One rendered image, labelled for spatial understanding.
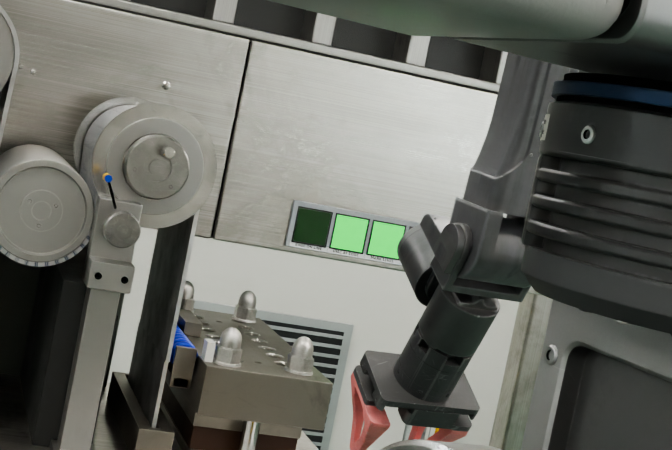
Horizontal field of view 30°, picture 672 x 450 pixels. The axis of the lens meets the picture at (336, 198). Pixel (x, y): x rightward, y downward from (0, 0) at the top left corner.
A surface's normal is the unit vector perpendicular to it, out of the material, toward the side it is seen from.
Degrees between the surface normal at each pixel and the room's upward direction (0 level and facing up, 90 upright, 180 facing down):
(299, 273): 90
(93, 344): 90
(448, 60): 90
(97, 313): 90
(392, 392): 30
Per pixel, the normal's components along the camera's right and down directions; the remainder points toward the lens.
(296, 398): 0.28, 0.11
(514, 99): -0.88, -0.15
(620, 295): -0.61, -0.08
